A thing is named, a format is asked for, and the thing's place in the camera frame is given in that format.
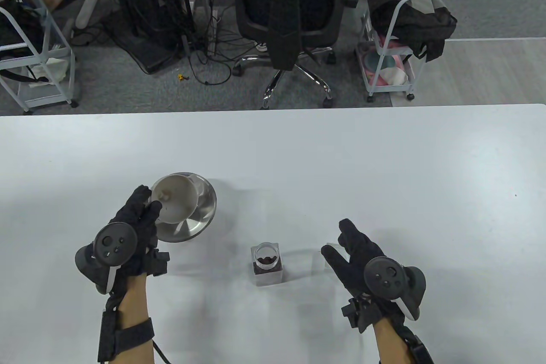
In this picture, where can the black office chair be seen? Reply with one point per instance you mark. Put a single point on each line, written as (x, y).
(320, 82)

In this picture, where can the black round controller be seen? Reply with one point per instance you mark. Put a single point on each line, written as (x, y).
(115, 244)
(383, 276)

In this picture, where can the stainless steel bowl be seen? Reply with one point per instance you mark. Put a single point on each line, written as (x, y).
(202, 214)

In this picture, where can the white square jar lid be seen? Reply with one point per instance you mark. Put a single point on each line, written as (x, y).
(330, 248)

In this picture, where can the person's left forearm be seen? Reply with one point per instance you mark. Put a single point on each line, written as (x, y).
(134, 300)

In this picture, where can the person's right forearm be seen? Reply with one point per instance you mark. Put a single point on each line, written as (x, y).
(390, 342)

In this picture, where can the person's left hand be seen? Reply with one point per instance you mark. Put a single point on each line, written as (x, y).
(140, 227)

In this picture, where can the clear glass coffee jar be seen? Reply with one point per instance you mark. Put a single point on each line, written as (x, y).
(268, 276)

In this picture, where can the white plastic funnel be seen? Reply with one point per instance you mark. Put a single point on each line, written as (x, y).
(179, 199)

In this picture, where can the pink and teal cloth bundle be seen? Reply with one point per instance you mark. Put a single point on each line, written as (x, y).
(390, 69)

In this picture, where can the white cloth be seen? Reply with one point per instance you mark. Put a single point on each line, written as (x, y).
(53, 67)

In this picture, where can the black computer stand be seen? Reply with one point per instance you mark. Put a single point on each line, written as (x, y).
(145, 10)

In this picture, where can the black bag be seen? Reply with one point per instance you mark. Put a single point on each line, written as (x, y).
(17, 29)
(422, 24)

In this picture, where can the person's right hand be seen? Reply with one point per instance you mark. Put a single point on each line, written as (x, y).
(356, 253)

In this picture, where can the pile of dark red cranberries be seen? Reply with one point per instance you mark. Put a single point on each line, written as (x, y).
(266, 262)

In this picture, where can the white metal cart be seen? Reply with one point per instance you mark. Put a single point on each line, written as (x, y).
(390, 88)
(59, 52)

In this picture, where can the black sensor box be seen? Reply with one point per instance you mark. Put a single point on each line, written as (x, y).
(106, 336)

